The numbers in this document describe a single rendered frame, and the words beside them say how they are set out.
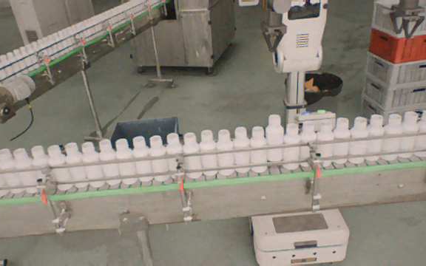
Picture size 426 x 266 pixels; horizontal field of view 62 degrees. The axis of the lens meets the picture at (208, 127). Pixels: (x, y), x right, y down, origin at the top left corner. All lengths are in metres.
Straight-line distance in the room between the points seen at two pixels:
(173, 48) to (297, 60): 3.41
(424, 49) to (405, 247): 1.70
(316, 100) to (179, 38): 2.62
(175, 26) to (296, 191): 3.85
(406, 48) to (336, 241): 1.83
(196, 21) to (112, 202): 3.72
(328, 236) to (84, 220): 1.32
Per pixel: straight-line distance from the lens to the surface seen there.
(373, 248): 2.47
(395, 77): 3.41
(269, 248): 2.09
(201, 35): 4.82
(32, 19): 7.06
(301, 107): 1.90
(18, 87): 2.47
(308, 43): 1.75
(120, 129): 1.88
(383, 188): 1.44
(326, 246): 2.19
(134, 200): 1.31
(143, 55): 5.23
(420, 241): 2.61
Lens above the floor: 1.77
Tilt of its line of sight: 29 degrees down
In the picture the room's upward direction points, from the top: 5 degrees counter-clockwise
